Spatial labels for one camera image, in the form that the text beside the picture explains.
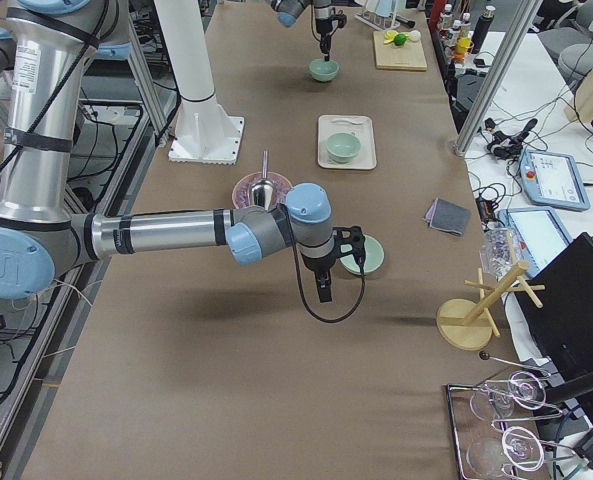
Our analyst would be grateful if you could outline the beige serving tray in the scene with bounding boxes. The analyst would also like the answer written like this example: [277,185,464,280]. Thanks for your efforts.
[317,115,377,170]

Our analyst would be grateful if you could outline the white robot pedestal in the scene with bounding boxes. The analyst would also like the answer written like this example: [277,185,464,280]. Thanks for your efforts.
[155,0,245,165]

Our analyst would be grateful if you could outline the upper wine glass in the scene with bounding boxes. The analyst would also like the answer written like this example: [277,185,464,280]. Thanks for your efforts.
[469,371,546,423]

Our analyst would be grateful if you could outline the green bowl on tray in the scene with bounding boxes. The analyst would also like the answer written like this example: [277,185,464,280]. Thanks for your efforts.
[325,132,361,164]

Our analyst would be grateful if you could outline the yellow cup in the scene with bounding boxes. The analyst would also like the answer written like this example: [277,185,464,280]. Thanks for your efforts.
[452,37,474,63]

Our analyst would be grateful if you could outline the metal ice scoop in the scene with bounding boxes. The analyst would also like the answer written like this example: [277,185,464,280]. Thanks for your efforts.
[248,150,275,210]

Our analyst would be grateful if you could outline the blue teach pendant far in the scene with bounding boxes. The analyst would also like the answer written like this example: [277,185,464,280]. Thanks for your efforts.
[519,149,591,212]

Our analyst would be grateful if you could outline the wooden cutting board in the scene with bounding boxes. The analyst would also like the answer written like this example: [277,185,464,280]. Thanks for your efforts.
[372,31,427,71]

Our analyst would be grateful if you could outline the blue teach pendant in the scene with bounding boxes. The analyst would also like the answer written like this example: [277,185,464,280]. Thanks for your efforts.
[519,149,591,212]
[498,206,572,278]

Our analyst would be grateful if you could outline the wooden mug tree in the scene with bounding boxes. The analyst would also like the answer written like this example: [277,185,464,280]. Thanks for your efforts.
[436,257,545,351]

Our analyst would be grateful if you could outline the white garlic bulb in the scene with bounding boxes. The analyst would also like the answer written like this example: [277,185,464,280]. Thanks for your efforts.
[407,30,421,42]

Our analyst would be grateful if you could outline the dish drying rack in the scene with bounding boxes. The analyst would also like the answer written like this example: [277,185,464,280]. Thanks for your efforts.
[354,0,415,31]

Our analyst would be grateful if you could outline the wire glass rack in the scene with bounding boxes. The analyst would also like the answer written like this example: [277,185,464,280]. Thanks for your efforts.
[445,361,587,479]

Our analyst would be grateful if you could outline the clear plastic bag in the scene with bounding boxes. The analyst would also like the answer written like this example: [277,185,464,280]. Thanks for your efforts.
[480,227,522,279]

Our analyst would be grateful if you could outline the green bowl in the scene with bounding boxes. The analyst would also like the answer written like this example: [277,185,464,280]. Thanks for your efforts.
[340,235,385,275]
[325,132,361,164]
[308,58,340,83]

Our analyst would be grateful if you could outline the white ceramic spoon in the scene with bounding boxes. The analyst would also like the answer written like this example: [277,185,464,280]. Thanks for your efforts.
[330,116,370,125]

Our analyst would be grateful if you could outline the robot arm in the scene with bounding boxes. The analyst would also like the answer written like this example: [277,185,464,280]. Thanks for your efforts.
[0,1,341,302]
[269,0,336,61]

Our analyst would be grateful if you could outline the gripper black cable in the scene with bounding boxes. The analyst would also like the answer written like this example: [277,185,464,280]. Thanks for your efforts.
[285,204,368,324]

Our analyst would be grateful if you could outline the black monitor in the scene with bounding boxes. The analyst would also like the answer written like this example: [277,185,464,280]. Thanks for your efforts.
[516,233,593,424]

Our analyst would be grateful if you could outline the blue teach pendant near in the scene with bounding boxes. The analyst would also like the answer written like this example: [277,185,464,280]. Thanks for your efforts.
[498,206,572,278]

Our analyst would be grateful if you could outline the wine glass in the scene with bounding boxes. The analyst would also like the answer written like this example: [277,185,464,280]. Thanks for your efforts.
[465,426,545,479]
[469,371,546,423]

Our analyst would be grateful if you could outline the pink bowl with ice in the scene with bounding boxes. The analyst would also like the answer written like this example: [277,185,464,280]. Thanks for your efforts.
[231,171,293,209]

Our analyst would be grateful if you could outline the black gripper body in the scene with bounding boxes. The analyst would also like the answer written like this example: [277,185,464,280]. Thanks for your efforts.
[314,18,333,43]
[303,253,336,286]

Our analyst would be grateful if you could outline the aluminium frame post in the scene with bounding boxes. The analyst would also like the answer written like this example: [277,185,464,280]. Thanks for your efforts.
[453,0,542,157]

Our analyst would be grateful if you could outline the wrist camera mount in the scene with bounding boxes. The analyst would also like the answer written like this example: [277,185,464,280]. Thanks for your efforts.
[333,226,366,268]
[329,11,347,29]

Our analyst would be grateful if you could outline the lower wine glass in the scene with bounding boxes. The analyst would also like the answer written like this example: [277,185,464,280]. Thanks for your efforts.
[465,426,545,479]

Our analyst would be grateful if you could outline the black bottle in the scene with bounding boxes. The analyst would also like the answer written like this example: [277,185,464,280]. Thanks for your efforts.
[472,5,496,47]

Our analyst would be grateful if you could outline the grey folded cloth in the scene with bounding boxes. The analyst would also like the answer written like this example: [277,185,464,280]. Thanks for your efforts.
[424,198,471,236]

